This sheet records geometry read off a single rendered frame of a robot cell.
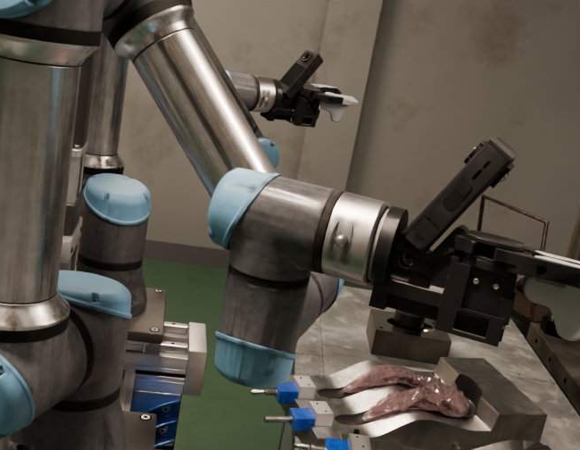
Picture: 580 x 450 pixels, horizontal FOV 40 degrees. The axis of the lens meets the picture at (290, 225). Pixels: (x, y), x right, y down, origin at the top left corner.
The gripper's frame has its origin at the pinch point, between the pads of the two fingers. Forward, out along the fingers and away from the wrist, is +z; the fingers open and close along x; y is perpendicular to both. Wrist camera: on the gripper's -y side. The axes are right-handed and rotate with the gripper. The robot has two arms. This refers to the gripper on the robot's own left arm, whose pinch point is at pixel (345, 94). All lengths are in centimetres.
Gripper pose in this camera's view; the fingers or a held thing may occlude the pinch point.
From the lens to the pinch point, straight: 183.1
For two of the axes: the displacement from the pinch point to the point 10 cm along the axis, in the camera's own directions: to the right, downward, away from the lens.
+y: -2.5, 9.0, 3.6
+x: 5.0, 4.4, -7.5
